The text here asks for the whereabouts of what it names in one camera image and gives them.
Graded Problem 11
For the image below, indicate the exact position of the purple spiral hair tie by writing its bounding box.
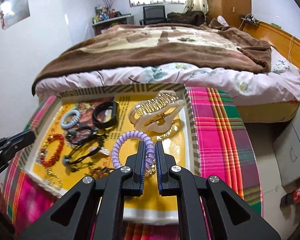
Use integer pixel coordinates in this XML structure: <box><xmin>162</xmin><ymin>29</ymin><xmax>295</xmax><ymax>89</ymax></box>
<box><xmin>110</xmin><ymin>130</ymin><xmax>157</xmax><ymax>178</ymax></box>

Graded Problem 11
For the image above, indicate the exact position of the red bead bracelet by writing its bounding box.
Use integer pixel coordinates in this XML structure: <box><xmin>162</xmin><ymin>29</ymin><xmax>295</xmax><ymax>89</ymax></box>
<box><xmin>39</xmin><ymin>133</ymin><xmax>65</xmax><ymax>169</ymax></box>

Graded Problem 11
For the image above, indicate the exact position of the gold bead bracelet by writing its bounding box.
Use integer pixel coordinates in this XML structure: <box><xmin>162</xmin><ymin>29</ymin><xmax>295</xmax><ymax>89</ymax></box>
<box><xmin>46</xmin><ymin>167</ymin><xmax>64</xmax><ymax>189</ymax></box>

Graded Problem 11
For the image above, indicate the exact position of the black hair tie with charm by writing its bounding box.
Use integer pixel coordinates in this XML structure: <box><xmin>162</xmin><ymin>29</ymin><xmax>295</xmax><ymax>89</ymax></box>
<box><xmin>61</xmin><ymin>135</ymin><xmax>111</xmax><ymax>173</ymax></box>

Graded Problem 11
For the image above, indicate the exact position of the light blue spiral hair tie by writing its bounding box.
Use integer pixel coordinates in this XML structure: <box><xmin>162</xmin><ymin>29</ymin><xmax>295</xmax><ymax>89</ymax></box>
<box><xmin>59</xmin><ymin>109</ymin><xmax>82</xmax><ymax>130</ymax></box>

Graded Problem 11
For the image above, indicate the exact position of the black cord with green bead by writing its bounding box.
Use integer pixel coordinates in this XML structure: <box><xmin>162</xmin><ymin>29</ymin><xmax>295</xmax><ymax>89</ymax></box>
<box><xmin>65</xmin><ymin>126</ymin><xmax>101</xmax><ymax>145</ymax></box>

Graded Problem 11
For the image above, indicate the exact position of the pearl gold hair claw clip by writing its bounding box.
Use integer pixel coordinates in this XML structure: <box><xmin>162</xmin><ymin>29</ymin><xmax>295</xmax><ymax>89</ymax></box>
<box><xmin>128</xmin><ymin>90</ymin><xmax>185</xmax><ymax>133</ymax></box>

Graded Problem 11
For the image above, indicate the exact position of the black leather bracelet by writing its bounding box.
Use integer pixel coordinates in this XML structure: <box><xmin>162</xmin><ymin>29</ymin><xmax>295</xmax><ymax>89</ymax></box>
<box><xmin>91</xmin><ymin>100</ymin><xmax>120</xmax><ymax>130</ymax></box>

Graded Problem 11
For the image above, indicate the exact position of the pink plaid tablecloth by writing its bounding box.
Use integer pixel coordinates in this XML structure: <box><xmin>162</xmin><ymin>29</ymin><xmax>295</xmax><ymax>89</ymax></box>
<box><xmin>3</xmin><ymin>87</ymin><xmax>263</xmax><ymax>234</ymax></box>

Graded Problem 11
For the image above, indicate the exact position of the patterned cardboard tray yellow liner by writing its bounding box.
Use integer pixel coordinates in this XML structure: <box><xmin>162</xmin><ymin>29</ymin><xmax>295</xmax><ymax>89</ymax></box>
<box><xmin>6</xmin><ymin>84</ymin><xmax>199</xmax><ymax>231</ymax></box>

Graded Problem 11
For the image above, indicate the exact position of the cola bottle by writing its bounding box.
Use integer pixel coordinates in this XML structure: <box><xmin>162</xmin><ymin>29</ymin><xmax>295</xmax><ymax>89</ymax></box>
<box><xmin>280</xmin><ymin>187</ymin><xmax>300</xmax><ymax>207</ymax></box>

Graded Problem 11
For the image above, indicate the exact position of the grey drawer cabinet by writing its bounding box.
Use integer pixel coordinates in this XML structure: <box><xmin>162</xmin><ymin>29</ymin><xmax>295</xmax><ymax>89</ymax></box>
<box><xmin>273</xmin><ymin>107</ymin><xmax>300</xmax><ymax>186</ymax></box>

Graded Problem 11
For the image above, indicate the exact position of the bed with floral sheet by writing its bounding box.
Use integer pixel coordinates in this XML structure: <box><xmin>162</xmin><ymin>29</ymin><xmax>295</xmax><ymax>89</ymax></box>
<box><xmin>33</xmin><ymin>44</ymin><xmax>300</xmax><ymax>122</ymax></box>

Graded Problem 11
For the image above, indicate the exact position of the red hanging ornament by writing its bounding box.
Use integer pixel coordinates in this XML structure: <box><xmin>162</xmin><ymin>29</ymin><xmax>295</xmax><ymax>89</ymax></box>
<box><xmin>0</xmin><ymin>10</ymin><xmax>5</xmax><ymax>30</ymax></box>

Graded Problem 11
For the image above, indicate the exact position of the brown fleece blanket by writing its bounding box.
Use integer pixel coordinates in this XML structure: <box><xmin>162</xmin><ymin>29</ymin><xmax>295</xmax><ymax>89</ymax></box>
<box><xmin>32</xmin><ymin>19</ymin><xmax>271</xmax><ymax>94</ymax></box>

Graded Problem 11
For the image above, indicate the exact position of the cluttered desk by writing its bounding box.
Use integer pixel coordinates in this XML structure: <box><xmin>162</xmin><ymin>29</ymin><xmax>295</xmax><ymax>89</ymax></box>
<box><xmin>91</xmin><ymin>7</ymin><xmax>135</xmax><ymax>36</ymax></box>

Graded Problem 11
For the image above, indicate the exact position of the wooden headboard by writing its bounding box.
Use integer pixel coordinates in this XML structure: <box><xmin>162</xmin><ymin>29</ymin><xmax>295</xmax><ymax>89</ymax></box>
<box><xmin>243</xmin><ymin>22</ymin><xmax>300</xmax><ymax>69</ymax></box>

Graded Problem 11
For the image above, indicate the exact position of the black office chair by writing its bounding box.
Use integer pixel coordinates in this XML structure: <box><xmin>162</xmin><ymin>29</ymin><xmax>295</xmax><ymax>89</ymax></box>
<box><xmin>139</xmin><ymin>5</ymin><xmax>167</xmax><ymax>25</ymax></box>

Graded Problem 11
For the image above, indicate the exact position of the wooden wardrobe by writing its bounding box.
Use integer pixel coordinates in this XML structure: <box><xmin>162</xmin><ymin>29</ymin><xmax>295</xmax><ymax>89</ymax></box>
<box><xmin>205</xmin><ymin>0</ymin><xmax>253</xmax><ymax>29</ymax></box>

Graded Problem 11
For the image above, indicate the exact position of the silver wall panel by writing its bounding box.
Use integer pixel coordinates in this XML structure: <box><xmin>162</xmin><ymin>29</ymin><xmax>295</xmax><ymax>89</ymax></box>
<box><xmin>0</xmin><ymin>0</ymin><xmax>30</xmax><ymax>30</ymax></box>

